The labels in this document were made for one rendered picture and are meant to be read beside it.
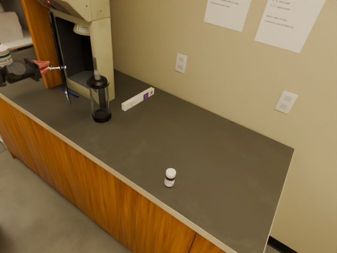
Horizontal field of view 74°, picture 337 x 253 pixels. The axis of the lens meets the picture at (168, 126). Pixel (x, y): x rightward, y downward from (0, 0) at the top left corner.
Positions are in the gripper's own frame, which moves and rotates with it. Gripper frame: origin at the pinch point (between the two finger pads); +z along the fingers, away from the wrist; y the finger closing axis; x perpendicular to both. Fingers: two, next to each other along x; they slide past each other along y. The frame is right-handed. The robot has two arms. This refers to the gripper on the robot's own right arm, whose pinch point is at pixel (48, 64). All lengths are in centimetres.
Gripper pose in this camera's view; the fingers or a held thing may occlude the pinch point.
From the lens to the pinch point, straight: 129.2
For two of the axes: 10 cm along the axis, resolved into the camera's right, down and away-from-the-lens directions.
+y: 1.0, -7.6, -6.4
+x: -8.2, -4.2, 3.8
